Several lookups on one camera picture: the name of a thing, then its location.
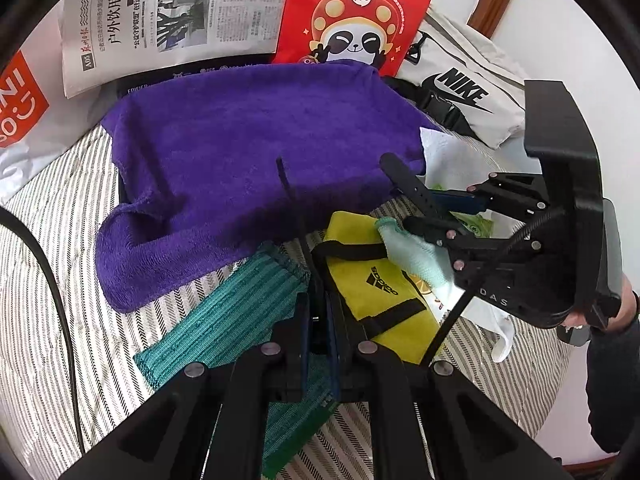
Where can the purple towel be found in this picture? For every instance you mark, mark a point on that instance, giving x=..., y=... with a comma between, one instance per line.
x=250, y=135

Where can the teal striped sock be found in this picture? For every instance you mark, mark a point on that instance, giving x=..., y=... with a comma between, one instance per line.
x=225, y=310

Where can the person's right forearm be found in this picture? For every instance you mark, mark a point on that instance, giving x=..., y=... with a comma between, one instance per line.
x=615, y=385

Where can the yellow sock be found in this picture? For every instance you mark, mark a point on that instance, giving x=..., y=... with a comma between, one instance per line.
x=350, y=275

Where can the white plastic shopping bag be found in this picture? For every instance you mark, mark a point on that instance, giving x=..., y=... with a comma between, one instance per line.
x=70, y=110

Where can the red paper bag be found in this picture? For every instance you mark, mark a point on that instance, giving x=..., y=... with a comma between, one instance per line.
x=310, y=20

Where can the white waist bag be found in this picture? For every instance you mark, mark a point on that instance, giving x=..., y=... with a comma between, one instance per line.
x=465, y=60

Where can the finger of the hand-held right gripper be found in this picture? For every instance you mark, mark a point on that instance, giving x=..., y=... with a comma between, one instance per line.
x=435, y=232
x=460, y=201

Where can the brown wooden rail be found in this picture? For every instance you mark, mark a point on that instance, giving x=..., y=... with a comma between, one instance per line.
x=590, y=460

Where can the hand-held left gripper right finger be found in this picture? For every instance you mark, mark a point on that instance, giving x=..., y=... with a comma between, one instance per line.
x=331, y=345

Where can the mint green sock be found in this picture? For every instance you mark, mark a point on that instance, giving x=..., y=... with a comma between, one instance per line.
x=420, y=260

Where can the black flat box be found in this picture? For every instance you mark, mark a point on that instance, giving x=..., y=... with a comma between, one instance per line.
x=150, y=82

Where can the folded newspaper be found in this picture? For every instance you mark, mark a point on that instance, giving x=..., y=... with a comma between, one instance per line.
x=200, y=0

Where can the person's right hand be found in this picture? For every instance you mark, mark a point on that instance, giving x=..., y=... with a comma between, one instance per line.
x=631, y=305

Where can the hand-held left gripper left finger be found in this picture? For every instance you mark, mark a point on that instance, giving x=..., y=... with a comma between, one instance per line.
x=303, y=345

